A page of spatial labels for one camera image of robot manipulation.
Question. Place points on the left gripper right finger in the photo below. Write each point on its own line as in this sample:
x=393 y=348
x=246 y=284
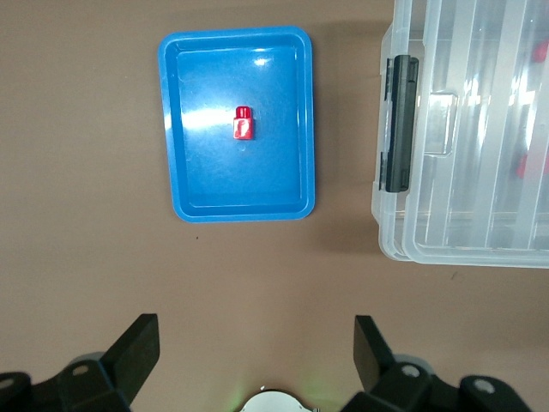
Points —
x=377 y=365

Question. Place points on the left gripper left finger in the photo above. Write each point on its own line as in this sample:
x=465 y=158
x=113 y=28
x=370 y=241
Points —
x=128 y=356

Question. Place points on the red block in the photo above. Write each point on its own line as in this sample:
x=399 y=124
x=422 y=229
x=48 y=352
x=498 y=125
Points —
x=540 y=51
x=243 y=129

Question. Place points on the clear plastic storage box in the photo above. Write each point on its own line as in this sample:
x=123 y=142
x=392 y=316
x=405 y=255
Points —
x=472 y=193

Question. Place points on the black box latch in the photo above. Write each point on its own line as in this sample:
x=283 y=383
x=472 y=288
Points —
x=401 y=129

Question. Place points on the blue plastic tray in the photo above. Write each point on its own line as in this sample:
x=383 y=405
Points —
x=240 y=180

